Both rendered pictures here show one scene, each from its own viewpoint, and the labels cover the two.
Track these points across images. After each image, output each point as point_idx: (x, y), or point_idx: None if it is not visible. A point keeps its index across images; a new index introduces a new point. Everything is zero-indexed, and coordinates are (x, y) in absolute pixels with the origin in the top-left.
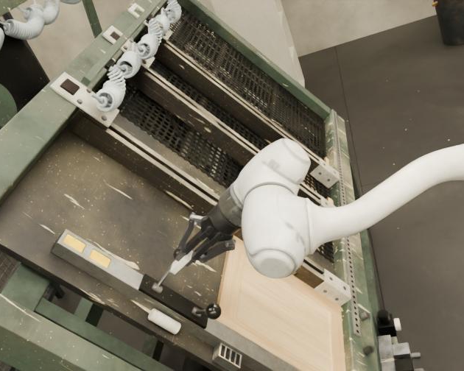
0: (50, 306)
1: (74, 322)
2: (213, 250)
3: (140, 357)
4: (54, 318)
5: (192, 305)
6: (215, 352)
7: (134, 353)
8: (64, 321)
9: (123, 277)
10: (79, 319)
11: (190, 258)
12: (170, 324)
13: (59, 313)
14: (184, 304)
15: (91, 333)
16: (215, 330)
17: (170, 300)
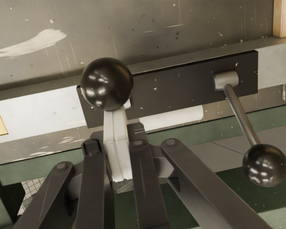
0: (12, 169)
1: (53, 164)
2: (201, 217)
3: (163, 139)
4: (29, 177)
5: (211, 69)
6: None
7: (152, 141)
8: (42, 171)
9: (47, 125)
10: (55, 156)
11: (131, 175)
12: (182, 121)
13: (28, 168)
14: (192, 83)
15: (83, 159)
16: (280, 72)
17: (159, 102)
